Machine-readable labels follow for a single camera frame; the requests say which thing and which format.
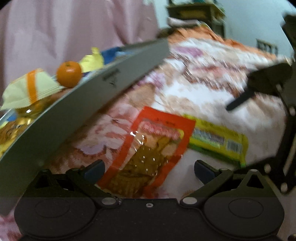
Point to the orange cream bread package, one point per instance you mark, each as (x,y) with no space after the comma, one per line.
(28,89)

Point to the red tofu snack packet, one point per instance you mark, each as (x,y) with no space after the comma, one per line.
(154,145)

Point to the floral bed sheet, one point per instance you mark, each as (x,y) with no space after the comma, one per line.
(198,78)

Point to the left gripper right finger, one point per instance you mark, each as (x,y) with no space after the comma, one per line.
(212,179)

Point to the dark wooden side table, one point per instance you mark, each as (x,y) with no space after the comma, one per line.
(208,13)

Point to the pink satin curtain cloth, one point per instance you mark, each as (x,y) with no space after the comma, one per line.
(44,34)

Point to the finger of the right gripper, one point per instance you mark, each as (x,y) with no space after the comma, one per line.
(269,80)

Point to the gold foil snack packet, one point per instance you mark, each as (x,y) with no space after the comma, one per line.
(24,117)

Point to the grey cardboard box tray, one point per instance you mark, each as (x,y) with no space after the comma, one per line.
(34,147)

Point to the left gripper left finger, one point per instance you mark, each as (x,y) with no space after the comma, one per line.
(84,179)

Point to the yellow biscuit packet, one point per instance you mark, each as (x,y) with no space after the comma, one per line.
(219,142)

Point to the orange cloth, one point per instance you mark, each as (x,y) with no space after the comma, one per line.
(205,33)

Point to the small orange mandarin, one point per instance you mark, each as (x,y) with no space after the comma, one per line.
(69,74)

